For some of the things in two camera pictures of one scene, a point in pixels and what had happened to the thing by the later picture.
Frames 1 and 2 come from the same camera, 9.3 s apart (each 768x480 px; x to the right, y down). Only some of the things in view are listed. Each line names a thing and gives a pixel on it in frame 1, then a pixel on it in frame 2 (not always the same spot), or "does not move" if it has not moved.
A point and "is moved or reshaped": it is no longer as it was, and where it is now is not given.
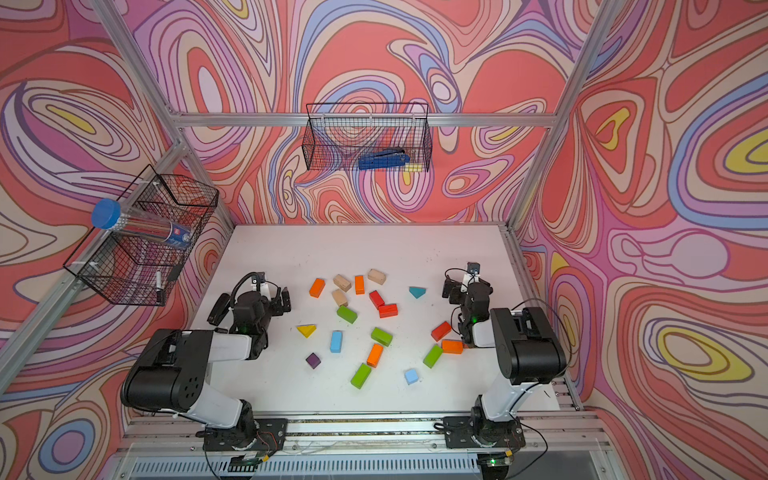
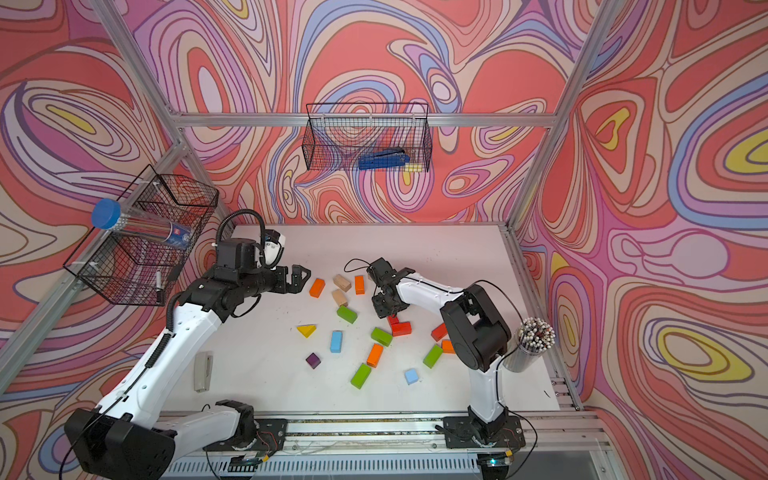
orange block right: (452, 346) does not move
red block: (388, 311) is moved or reshaped
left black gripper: (277, 310) to (296, 283)
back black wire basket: (382, 137) does not move
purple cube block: (313, 360) does not move
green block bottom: (360, 375) does not move
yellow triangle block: (307, 330) does not move
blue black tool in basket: (383, 159) does not move
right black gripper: (456, 288) to (381, 311)
